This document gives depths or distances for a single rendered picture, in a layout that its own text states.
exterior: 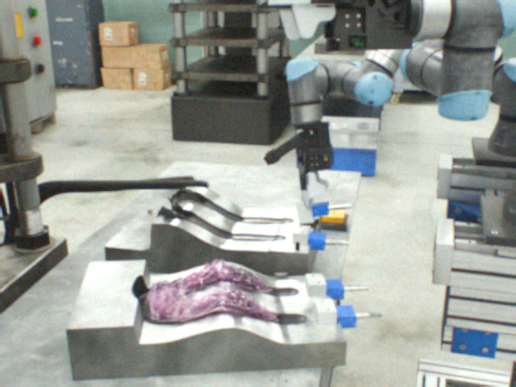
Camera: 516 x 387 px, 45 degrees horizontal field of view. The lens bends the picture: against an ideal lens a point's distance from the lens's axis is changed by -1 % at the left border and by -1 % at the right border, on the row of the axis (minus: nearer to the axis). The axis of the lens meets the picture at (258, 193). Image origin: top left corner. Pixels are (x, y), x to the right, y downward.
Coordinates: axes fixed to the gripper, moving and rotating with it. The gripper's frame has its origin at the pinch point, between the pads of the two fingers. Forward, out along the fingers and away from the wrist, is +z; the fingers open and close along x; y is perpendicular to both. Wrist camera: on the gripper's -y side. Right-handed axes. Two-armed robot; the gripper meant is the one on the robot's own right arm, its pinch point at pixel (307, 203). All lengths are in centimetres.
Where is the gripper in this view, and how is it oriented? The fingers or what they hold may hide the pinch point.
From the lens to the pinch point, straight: 156.3
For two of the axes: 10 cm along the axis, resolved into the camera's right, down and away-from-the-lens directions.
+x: 2.2, -2.0, 9.5
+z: 1.1, 9.8, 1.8
